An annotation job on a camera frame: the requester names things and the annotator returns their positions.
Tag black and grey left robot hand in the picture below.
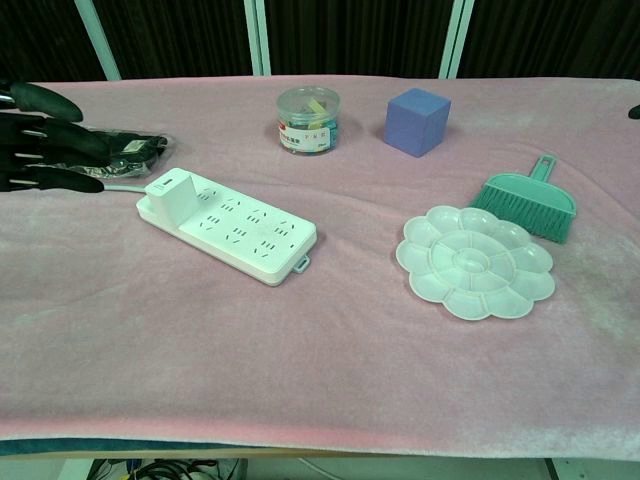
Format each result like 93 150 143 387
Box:
0 81 109 196

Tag white multi-outlet power strip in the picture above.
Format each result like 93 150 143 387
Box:
135 168 319 288

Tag teal mini hand brush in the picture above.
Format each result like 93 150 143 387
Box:
468 155 577 245

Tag black gloves in plastic bag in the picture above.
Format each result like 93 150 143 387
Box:
64 126 174 182

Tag white flower-shaped paint palette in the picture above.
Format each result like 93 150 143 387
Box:
395 204 556 322

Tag blue cube block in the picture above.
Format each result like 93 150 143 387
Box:
383 88 453 159

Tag clear jar of coloured clips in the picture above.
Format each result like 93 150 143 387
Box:
275 86 340 155

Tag pink fleece table cloth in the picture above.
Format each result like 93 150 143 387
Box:
0 75 640 462

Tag white slanted frame post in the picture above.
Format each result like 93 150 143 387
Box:
73 0 123 81

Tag grey power strip cable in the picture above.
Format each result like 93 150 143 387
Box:
102 181 149 197

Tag white double frame post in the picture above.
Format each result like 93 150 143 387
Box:
243 0 273 77

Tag black floor cable bundle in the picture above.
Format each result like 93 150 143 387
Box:
88 457 242 480

